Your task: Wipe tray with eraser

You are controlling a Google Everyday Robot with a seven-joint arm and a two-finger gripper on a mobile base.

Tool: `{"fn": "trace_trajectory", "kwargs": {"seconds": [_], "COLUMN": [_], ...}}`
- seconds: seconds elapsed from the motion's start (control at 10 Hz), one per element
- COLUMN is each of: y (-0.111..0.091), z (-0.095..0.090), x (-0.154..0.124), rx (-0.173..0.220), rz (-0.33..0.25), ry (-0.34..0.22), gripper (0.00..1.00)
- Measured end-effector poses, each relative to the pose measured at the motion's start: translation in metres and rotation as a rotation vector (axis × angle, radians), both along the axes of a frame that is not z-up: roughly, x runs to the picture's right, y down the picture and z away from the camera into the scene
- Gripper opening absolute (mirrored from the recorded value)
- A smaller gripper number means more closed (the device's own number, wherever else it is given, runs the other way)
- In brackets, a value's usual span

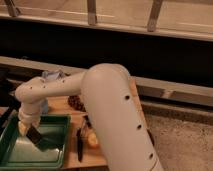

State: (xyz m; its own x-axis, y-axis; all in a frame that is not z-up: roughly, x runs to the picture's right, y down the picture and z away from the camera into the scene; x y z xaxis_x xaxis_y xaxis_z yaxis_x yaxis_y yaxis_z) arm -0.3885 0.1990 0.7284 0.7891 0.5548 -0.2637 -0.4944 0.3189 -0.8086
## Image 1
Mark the bunch of dark grapes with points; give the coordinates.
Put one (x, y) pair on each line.
(75, 103)

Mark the yellow round fruit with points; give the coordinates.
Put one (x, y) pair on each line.
(92, 140)

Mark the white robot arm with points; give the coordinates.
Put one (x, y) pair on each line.
(107, 97)

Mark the blue cup near tray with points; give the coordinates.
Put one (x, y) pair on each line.
(44, 106)

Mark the black eraser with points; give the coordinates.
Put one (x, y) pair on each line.
(35, 137)

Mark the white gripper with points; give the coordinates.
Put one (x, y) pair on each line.
(27, 119)

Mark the black handled knife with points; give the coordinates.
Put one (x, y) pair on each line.
(79, 135)

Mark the small dark toy car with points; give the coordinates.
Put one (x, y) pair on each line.
(87, 121)

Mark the green plastic tray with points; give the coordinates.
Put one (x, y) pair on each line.
(19, 153)

